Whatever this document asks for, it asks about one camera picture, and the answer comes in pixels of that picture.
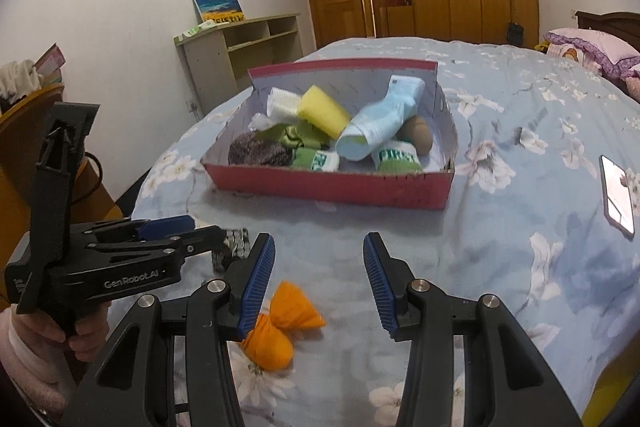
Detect smartphone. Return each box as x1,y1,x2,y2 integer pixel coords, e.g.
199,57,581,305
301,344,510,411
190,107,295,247
599,154,636,238

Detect person's left forearm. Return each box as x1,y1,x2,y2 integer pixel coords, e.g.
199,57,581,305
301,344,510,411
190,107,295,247
0,307,69,419

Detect blue yellow painting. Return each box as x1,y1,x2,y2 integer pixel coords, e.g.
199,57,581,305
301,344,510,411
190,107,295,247
190,0,247,24

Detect black white checkered cloth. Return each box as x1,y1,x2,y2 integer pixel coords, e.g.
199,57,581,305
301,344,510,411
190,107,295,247
212,227,251,273

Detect purple frilled pillow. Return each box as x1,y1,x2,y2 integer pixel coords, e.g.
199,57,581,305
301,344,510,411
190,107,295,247
544,28,640,80

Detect orange knotted cloth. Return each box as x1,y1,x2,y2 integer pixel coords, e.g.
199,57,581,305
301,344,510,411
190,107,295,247
240,280,327,373

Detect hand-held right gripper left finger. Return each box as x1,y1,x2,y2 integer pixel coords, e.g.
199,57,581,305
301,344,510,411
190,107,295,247
62,232,277,427

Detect beige shelf unit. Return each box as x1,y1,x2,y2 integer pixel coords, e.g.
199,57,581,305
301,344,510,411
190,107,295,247
174,13,304,118

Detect person's left hand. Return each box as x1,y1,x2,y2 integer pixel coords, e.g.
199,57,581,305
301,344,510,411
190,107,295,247
30,299,112,364

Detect tan sock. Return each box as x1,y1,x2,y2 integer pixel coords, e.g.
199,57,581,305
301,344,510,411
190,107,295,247
397,114,435,156

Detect black cable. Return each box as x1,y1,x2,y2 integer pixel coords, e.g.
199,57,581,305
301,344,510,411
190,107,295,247
82,151,104,198

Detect grey knitted cloth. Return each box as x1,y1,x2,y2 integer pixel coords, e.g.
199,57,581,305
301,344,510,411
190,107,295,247
228,131,294,167

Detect yellow sponge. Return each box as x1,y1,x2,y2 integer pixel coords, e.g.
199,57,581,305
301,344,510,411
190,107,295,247
297,84,353,140

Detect light blue sock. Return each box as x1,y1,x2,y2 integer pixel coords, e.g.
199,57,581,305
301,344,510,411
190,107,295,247
335,75,426,160

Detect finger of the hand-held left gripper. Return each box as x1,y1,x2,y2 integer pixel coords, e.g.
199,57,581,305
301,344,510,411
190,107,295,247
92,226,227,259
75,215,196,242

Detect green satin cloth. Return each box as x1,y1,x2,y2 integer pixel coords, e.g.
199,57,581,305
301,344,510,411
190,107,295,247
260,122,331,153

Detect white green packet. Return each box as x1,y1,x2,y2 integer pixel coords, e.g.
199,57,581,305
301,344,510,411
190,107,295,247
181,21,216,39

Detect white mesh cloth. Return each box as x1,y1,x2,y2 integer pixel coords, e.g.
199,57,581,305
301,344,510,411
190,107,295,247
265,87,307,120

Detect white crumpled cloth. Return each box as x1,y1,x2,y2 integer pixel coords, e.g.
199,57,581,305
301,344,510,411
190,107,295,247
0,61,45,100

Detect pink cartoon pillow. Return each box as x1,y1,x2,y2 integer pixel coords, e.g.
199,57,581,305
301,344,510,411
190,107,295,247
546,43,606,68

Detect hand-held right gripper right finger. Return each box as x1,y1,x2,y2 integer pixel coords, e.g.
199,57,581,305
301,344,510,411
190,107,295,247
362,232,583,427

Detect pink cardboard box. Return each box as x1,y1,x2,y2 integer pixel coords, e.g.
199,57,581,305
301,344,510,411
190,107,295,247
200,58,459,212

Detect pink edged box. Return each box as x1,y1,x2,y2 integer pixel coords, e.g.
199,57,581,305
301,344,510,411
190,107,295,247
32,43,67,83

